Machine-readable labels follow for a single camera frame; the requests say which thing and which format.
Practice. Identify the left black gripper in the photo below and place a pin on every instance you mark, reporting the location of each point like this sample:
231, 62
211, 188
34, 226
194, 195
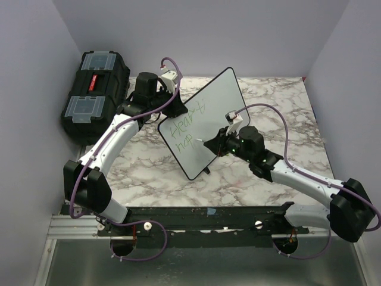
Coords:
177, 107

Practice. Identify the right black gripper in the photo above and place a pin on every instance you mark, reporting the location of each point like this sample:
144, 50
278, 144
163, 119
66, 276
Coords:
217, 144

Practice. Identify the white whiteboard black frame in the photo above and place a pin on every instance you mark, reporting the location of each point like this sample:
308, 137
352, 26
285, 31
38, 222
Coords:
206, 114

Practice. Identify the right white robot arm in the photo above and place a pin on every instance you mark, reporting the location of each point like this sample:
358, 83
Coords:
344, 207

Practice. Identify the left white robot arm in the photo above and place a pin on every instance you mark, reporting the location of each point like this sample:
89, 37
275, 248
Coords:
85, 180

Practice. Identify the black plastic toolbox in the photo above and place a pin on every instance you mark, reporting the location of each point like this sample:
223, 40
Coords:
100, 86

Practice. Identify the blue tape piece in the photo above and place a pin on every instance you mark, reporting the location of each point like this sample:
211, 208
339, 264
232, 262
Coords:
211, 211

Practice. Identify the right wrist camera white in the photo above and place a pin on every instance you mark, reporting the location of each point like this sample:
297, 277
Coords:
234, 119

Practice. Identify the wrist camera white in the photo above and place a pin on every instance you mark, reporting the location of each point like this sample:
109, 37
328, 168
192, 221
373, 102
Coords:
170, 79
234, 119

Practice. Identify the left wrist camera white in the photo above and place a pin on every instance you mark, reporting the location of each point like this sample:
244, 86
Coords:
170, 79

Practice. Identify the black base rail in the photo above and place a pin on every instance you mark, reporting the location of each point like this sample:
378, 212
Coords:
191, 227

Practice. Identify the aluminium extrusion frame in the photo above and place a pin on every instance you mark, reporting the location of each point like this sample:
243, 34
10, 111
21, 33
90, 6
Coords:
63, 227

